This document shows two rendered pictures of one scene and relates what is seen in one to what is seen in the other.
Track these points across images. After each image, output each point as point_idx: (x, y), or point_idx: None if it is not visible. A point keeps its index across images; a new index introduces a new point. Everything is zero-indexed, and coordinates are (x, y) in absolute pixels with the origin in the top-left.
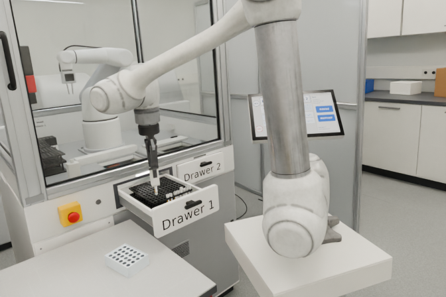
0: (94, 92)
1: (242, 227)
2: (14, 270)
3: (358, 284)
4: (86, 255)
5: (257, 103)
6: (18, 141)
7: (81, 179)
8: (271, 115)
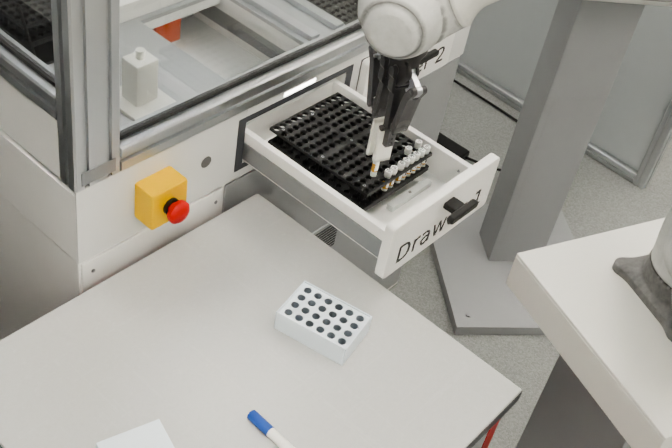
0: (392, 17)
1: (559, 267)
2: (67, 327)
3: None
4: (213, 297)
5: None
6: (88, 46)
7: (186, 117)
8: None
